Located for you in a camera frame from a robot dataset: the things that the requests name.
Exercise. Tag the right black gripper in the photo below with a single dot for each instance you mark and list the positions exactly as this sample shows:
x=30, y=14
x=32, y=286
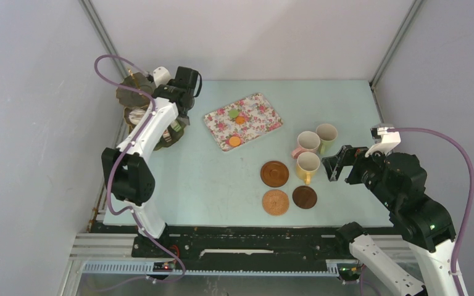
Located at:
x=347, y=155

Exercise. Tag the green layered cake slice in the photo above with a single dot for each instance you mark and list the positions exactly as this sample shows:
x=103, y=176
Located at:
x=176, y=126

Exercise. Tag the chocolate cake slice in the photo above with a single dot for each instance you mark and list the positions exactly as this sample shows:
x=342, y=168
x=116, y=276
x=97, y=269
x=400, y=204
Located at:
x=167, y=136

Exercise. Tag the white chocolate-drizzled donut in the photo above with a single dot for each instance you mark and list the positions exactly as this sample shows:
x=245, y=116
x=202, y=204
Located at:
x=135, y=116

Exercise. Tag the small orange macaron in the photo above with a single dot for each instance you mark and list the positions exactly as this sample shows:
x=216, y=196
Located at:
x=240, y=120

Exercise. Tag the orange round biscuit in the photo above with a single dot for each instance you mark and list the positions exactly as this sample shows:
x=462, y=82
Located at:
x=234, y=141

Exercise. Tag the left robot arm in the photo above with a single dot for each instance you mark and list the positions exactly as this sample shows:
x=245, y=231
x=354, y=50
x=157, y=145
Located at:
x=126, y=168

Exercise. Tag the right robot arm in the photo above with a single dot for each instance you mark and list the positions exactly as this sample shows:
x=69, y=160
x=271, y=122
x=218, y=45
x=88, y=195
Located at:
x=398, y=181

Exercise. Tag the green mug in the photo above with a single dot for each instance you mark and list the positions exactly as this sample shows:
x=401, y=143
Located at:
x=327, y=134

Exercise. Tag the yellow mug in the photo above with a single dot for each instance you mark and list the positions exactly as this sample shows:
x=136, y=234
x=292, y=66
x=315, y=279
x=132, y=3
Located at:
x=307, y=165

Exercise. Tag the pink mug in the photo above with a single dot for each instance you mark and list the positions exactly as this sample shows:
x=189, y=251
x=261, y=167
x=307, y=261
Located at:
x=307, y=141

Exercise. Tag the three-tier dark dessert stand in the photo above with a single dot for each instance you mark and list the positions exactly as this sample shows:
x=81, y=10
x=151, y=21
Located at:
x=131, y=100

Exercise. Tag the green macaron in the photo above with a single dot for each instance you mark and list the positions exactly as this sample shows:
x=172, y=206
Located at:
x=233, y=113

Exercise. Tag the dark brown wooden coaster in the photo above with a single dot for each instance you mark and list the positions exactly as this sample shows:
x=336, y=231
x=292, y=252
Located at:
x=304, y=197

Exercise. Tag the floral rectangular tray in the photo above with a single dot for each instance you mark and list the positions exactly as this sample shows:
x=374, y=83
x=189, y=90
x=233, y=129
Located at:
x=261, y=118

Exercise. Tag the light brown wooden coaster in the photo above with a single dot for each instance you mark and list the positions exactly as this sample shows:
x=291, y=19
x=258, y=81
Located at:
x=274, y=174

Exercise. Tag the woven rattan coaster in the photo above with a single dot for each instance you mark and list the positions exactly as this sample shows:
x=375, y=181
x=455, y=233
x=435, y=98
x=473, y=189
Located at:
x=275, y=202

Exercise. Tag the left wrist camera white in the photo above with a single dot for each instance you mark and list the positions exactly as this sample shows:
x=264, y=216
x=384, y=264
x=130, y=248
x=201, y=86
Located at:
x=161, y=76

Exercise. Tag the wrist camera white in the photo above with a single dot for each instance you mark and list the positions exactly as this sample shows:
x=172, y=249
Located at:
x=161, y=76
x=385, y=140

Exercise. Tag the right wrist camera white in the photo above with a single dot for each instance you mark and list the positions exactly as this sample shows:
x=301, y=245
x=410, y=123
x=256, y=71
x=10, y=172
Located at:
x=385, y=140

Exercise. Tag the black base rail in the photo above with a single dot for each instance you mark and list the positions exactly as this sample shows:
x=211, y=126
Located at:
x=199, y=250

